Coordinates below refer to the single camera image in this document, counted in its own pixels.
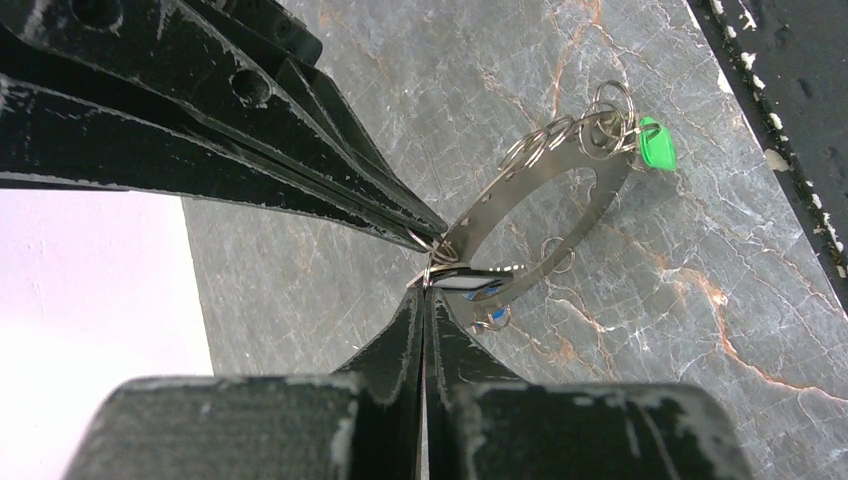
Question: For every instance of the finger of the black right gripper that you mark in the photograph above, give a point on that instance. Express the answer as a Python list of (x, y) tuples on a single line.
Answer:
[(239, 76), (53, 141)]

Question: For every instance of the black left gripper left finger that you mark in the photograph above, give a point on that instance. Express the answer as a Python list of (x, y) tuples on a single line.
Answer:
[(361, 421)]

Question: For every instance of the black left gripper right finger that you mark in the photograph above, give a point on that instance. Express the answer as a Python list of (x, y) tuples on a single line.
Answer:
[(486, 422)]

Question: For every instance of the key with black tag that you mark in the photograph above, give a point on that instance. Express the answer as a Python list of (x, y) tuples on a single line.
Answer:
[(461, 277)]

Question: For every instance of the blue key tag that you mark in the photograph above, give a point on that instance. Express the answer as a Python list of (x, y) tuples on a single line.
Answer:
[(486, 317)]

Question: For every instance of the green key tag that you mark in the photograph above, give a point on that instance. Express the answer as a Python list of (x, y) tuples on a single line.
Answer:
[(656, 145)]

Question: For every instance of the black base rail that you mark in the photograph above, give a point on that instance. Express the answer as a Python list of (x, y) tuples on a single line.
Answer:
[(786, 63)]

